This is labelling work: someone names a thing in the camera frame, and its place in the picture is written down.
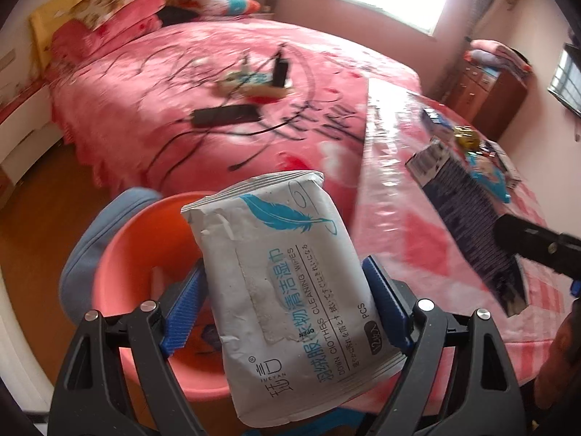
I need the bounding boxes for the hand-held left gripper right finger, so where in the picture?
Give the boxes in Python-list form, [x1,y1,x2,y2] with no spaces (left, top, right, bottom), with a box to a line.
[358,254,529,436]

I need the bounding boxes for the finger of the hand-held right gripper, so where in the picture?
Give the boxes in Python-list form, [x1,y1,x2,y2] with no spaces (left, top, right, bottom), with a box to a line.
[492,213,581,282]

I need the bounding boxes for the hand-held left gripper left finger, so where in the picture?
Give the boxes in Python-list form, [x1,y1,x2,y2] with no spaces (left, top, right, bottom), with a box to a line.
[48,258,207,436]

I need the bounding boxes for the pink plastic basin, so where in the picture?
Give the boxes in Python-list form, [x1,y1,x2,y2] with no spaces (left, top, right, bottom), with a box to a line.
[102,191,237,403]

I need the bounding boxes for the white wet wipes pack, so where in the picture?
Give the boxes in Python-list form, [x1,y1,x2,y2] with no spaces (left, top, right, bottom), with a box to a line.
[180,170,407,428]

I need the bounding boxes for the small blue white milk carton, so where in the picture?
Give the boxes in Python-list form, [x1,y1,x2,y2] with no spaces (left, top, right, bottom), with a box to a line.
[420,106,455,139]

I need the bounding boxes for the person's right forearm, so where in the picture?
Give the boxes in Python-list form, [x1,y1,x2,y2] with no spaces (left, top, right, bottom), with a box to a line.
[531,311,581,423]

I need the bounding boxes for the light blue snack wrapper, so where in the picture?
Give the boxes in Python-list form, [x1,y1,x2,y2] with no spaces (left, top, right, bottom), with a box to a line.
[467,152,513,204]

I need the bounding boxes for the blue stool seat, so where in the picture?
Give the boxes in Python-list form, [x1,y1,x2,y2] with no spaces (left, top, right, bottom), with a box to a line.
[59,187,164,328]

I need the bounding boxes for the crumpled foil wrapper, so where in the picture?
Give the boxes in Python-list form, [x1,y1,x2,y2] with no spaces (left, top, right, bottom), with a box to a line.
[453,126,479,152]

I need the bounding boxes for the brown wooden cabinet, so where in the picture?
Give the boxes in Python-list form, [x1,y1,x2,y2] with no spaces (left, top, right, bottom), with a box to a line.
[447,50,529,142]

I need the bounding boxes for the folded blankets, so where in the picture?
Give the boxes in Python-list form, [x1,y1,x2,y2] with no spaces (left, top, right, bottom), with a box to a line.
[467,39,533,76]

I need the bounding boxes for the black power adapter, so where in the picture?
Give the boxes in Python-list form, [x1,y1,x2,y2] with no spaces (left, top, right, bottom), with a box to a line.
[191,104,263,129]

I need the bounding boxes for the pink bed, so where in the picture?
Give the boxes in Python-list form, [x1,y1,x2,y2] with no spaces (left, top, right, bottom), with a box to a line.
[45,18,420,201]

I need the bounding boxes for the beige power strip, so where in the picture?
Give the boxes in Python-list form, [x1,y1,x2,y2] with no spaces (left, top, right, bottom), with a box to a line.
[215,70,296,99]

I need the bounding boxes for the white cabinet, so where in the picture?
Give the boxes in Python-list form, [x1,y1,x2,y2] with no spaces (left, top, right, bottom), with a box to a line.
[0,50,64,191]

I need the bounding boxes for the black charger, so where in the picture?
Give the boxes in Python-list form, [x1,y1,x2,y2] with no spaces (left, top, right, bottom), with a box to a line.
[272,44,292,88]

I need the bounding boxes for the pink quilt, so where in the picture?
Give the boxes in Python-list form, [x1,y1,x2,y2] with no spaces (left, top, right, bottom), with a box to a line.
[51,0,165,57]

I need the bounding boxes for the black garment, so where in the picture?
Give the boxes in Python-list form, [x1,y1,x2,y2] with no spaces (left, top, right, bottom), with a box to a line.
[159,7,201,28]

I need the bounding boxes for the cartoon print rolled pillow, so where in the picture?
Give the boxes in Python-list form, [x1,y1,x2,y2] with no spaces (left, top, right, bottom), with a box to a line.
[195,0,263,18]

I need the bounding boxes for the floral pillow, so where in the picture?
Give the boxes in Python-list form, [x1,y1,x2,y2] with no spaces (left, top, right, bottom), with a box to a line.
[73,0,147,30]

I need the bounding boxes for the yellow headboard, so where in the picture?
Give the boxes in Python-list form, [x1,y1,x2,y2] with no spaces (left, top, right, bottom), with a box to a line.
[29,0,223,69]

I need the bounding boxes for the wall television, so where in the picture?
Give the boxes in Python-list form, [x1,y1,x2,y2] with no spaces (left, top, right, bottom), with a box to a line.
[547,43,581,117]

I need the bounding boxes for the black adapter cable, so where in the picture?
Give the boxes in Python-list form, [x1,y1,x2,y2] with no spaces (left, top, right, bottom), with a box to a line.
[149,118,291,174]

